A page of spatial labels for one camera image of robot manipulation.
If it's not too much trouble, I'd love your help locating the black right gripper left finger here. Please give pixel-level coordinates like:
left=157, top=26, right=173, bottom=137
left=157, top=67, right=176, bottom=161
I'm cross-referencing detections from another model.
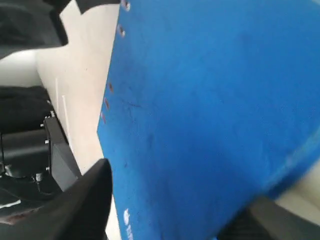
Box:
left=0, top=158, right=113, bottom=240

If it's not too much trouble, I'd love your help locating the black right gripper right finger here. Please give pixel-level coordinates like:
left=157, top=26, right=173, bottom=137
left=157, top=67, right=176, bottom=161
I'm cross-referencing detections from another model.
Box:
left=216, top=197, right=320, bottom=240

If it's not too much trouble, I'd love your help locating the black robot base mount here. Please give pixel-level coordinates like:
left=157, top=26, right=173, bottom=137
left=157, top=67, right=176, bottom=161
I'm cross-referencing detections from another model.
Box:
left=0, top=111, right=82, bottom=192

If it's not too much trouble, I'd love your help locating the blue ring binder notebook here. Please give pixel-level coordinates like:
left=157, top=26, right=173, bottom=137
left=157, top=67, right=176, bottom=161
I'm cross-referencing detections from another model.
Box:
left=97, top=0, right=320, bottom=240

